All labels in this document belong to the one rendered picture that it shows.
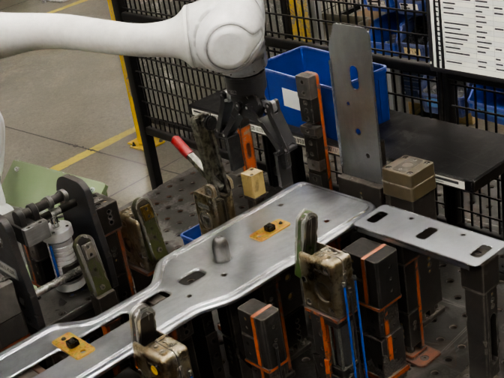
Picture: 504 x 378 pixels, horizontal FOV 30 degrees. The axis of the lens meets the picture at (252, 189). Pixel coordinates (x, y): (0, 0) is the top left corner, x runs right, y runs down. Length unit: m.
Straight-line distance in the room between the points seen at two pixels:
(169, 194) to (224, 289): 1.12
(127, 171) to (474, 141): 2.94
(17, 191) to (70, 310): 0.71
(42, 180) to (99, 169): 2.48
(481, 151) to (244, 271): 0.59
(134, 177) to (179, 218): 2.07
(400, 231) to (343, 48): 0.39
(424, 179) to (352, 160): 0.18
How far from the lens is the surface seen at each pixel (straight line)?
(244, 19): 1.47
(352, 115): 1.96
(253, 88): 1.69
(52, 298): 1.86
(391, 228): 1.81
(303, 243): 1.67
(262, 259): 1.76
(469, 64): 2.09
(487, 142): 2.06
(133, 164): 4.85
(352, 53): 1.90
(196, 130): 1.88
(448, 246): 1.74
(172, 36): 1.52
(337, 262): 1.64
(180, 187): 2.81
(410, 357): 1.95
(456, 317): 2.08
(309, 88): 2.05
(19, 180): 2.47
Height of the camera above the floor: 1.88
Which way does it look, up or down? 26 degrees down
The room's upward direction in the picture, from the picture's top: 9 degrees counter-clockwise
